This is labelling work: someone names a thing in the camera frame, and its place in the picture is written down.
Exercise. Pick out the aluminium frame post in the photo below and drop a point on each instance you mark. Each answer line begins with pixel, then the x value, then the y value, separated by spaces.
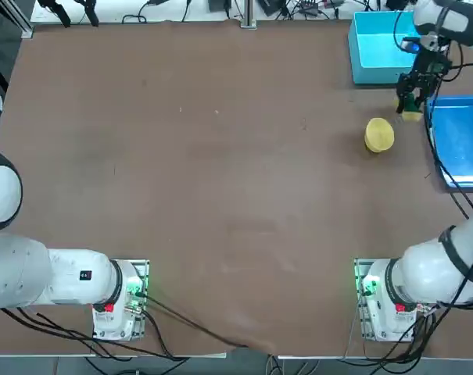
pixel 248 13

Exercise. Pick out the dark blue tray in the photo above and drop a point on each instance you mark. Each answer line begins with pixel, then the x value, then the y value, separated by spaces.
pixel 459 144

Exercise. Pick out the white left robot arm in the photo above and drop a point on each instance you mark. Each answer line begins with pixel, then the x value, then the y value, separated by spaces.
pixel 25 269

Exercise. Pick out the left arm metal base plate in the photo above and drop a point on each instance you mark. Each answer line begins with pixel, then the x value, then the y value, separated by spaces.
pixel 144 269

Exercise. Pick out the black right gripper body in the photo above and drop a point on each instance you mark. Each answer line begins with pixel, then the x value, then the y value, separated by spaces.
pixel 431 64

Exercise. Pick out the light blue bin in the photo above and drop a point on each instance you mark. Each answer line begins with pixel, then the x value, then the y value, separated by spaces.
pixel 377 51

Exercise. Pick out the black electronic device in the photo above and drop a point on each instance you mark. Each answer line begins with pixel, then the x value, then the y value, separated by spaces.
pixel 271 6

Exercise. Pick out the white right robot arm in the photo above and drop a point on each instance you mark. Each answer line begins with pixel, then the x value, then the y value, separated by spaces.
pixel 423 269

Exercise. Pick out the aluminium profile bar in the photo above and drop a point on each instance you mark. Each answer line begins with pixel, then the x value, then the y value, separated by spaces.
pixel 13 15

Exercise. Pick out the yellow bowl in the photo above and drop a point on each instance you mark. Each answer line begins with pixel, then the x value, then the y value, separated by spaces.
pixel 378 134

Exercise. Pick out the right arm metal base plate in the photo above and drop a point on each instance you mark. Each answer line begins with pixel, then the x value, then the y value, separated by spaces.
pixel 359 312

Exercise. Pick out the green and yellow sponge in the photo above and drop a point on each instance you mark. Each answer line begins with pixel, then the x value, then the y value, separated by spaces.
pixel 413 116

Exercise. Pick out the black power adapter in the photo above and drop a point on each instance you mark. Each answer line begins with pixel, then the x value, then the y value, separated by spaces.
pixel 219 4

